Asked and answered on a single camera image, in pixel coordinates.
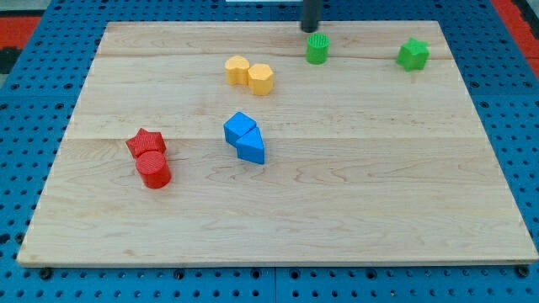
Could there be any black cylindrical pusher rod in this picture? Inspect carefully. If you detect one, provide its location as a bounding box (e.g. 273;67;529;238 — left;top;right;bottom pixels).
300;0;323;33

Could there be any green cylinder block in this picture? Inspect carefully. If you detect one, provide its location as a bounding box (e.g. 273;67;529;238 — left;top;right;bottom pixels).
306;33;330;65

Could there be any green star block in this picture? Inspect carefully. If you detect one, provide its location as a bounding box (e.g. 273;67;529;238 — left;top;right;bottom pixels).
397;37;430;72

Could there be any red star block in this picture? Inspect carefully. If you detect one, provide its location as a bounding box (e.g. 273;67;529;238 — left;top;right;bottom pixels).
125;128;166;158

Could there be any yellow hexagon block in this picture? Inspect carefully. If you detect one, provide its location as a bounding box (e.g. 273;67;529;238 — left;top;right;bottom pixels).
248;63;274;96

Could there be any yellow heart block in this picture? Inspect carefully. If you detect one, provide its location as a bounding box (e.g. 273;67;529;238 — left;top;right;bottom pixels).
224;56;250;85

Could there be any blue cube block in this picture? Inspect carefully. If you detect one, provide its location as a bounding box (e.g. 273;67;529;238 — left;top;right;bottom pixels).
223;112;257;146

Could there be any blue triangle block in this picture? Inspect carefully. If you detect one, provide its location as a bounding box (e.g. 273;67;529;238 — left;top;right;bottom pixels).
236;127;265;164

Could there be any light wooden board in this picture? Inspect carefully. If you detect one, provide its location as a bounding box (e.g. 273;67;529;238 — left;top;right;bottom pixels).
18;21;538;268

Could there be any red cylinder block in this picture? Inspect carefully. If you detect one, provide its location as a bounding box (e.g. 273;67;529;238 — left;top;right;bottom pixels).
136;151;172;189

